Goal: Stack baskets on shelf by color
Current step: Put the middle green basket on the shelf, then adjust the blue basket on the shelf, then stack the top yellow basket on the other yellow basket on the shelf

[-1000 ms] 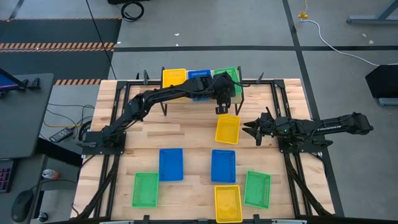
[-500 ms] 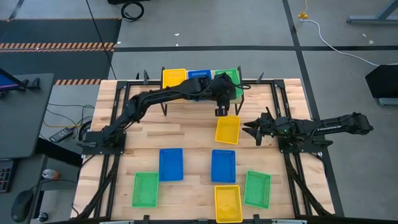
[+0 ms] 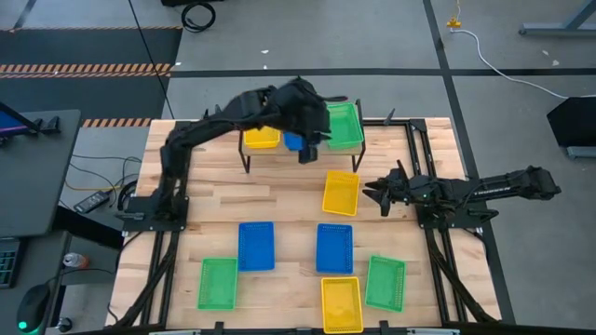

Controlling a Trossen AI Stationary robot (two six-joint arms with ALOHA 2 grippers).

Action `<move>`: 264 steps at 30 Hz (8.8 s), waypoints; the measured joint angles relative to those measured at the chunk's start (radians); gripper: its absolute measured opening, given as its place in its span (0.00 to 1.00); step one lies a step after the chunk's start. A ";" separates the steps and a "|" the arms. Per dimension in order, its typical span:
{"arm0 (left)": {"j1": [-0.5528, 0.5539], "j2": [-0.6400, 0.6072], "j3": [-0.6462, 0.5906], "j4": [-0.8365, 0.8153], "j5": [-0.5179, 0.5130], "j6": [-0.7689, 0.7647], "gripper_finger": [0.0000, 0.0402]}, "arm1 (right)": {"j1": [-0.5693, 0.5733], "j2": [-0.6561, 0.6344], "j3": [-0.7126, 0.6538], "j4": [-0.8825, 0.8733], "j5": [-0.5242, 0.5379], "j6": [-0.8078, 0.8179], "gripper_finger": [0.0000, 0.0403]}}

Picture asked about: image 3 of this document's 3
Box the wooden shelf black metal legs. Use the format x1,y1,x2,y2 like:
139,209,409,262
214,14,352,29
237,98,368,174

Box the black monitor stand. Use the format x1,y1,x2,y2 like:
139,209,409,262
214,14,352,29
39,115,61,136

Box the black computer mouse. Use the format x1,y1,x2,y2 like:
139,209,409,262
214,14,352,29
16,281,53,335

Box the grey metal foot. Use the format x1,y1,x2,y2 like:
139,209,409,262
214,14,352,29
565,145,596,160

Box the black keyboard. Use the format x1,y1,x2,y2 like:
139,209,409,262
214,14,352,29
0,236,23,289

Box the black box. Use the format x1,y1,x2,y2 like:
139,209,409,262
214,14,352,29
546,95,596,149

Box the plastic bottle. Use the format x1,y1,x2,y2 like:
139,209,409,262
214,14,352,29
61,251,90,270

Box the coiled black cable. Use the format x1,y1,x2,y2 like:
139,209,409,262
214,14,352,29
180,1,218,34

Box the black aluminium table frame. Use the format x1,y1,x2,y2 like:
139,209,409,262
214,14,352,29
109,107,507,329

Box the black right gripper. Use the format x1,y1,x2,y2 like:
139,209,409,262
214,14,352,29
362,160,449,218

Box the green slotted plastic basket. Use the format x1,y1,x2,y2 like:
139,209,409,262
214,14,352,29
196,257,239,312
364,254,408,314
325,101,365,151

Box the dark grey desk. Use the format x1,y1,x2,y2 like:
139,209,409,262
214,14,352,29
0,109,83,238

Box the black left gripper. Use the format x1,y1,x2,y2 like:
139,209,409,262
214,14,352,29
274,76,332,165

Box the yellow slotted plastic basket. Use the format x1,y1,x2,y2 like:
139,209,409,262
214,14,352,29
321,169,361,218
319,276,365,335
243,126,282,150

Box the black mat hazard stripes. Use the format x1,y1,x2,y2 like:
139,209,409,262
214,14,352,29
0,25,183,129

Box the black cable loop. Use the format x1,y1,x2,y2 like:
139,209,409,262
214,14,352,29
115,180,140,211

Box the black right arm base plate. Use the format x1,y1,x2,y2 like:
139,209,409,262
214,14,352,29
413,193,499,230

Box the grey metal stand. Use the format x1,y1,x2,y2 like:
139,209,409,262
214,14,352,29
518,0,596,37

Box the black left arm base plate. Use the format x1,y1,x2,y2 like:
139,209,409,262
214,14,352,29
121,194,190,233

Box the black power adapter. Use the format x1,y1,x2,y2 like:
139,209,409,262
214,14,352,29
73,189,112,214

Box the white floor cable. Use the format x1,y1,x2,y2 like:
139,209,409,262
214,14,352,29
449,28,572,101

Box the computer monitor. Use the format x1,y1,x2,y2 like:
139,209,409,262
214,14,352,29
0,100,42,141

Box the long straight black cable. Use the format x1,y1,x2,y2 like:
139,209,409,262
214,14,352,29
127,0,176,121

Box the blue slotted plastic basket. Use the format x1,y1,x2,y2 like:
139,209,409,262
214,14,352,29
282,131,308,153
237,221,277,273
315,222,355,275

